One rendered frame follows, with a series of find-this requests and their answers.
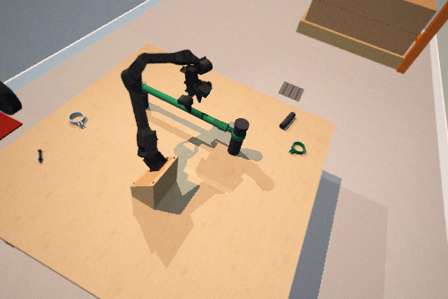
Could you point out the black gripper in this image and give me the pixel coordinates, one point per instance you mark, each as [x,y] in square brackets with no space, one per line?
[187,100]

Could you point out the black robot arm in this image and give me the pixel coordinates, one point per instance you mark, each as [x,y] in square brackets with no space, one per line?
[132,80]

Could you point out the green cylinder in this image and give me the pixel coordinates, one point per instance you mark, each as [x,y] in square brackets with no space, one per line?
[209,119]

